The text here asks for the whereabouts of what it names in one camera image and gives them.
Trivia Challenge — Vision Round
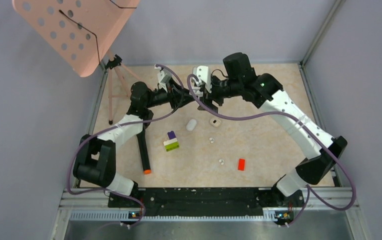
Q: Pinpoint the purple white green block stack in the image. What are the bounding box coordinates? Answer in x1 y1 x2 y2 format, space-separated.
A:
163 130 180 152

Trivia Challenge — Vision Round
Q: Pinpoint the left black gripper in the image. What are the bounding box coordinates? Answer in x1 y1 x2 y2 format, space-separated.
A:
145 77 197 110

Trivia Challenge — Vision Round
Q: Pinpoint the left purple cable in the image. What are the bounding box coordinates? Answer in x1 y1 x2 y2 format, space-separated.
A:
65 64 186 229

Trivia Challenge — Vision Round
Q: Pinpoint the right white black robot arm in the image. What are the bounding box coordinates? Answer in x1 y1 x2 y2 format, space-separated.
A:
189 52 348 206

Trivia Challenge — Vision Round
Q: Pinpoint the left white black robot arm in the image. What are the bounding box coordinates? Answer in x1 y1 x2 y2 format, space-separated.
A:
72 80 193 207

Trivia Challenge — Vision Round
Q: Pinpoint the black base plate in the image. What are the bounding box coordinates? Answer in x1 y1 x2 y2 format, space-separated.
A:
108 187 304 217

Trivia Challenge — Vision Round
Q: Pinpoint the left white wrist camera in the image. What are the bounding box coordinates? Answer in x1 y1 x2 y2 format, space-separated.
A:
154 64 172 92

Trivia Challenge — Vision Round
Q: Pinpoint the aluminium frame rail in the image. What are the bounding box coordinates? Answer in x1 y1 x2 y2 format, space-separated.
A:
51 187 371 240

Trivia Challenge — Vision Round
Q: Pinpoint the red toy brick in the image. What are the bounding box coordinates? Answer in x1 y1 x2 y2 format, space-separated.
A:
237 158 246 171

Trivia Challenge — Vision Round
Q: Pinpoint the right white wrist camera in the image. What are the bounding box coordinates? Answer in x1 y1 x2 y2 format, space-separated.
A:
191 65 212 98

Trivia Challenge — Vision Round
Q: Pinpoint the beige earbud case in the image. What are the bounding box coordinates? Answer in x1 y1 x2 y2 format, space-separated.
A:
209 117 222 128

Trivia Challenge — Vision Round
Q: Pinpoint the white earbud case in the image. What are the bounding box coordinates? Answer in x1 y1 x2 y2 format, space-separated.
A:
186 119 197 132

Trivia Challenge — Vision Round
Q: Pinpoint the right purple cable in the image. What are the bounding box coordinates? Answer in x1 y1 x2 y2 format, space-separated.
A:
186 73 357 228

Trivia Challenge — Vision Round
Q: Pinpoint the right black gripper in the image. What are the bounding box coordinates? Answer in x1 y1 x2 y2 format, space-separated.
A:
198 76 242 114

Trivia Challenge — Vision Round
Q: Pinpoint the purple cable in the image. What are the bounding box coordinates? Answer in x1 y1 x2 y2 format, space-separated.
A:
186 73 357 228
65 64 186 229

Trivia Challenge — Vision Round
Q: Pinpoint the black marker orange cap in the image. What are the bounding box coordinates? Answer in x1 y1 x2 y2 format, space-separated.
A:
136 129 151 175

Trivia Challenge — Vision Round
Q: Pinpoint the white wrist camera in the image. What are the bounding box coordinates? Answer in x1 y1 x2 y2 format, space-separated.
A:
191 65 212 98
154 64 172 92

